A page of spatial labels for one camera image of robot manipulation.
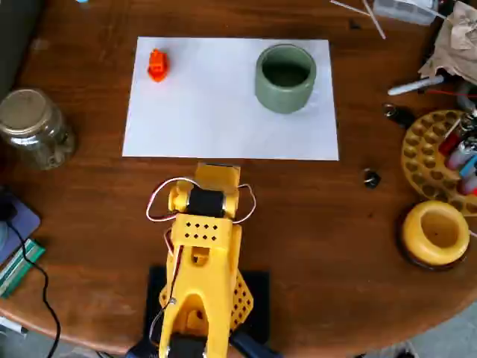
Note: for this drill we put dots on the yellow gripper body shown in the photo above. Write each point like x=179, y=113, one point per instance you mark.
x=219, y=167

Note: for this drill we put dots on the orange plastic object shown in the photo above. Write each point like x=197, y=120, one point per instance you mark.
x=158, y=65

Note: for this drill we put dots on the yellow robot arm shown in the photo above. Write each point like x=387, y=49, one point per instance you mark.
x=201, y=276

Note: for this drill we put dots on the green cup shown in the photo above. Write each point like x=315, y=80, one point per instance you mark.
x=285, y=95

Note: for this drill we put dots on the white paper sheet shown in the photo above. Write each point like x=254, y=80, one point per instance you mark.
x=223, y=112

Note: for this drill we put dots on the blue clamp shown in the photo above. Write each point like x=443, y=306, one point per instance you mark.
x=139, y=348
x=247, y=345

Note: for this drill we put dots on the glass jar with brass lid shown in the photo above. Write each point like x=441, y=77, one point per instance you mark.
x=31, y=130

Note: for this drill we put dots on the yellow donut-shaped bowl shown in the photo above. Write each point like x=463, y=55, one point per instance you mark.
x=413, y=231

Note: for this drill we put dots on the small black chip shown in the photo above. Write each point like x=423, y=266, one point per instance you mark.
x=354, y=25

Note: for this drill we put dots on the purple notebook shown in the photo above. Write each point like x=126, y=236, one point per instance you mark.
x=18, y=231

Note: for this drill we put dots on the yellow round dimpled tray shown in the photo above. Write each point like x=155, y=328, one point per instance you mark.
x=425, y=156

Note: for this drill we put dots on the black plug adapter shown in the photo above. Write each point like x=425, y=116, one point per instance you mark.
x=6, y=207

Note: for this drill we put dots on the white thin stick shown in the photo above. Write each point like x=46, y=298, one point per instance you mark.
x=348, y=7
x=373, y=18

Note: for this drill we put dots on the white marker pen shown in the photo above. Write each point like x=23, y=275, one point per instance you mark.
x=413, y=86

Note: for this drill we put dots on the red lighter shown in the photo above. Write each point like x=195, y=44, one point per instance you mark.
x=451, y=143

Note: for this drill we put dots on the pink lighter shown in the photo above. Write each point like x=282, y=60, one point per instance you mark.
x=460, y=154
x=467, y=184

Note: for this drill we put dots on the clear plastic container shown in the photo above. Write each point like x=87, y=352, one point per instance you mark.
x=404, y=9

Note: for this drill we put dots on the blue lighter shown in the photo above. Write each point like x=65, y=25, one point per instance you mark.
x=469, y=168

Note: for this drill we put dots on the white pen with black tip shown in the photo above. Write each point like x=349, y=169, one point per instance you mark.
x=13, y=326

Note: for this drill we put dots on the grey tube loop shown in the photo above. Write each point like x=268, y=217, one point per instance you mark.
x=464, y=95

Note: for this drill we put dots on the crumpled brown paper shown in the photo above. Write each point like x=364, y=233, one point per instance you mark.
x=456, y=41

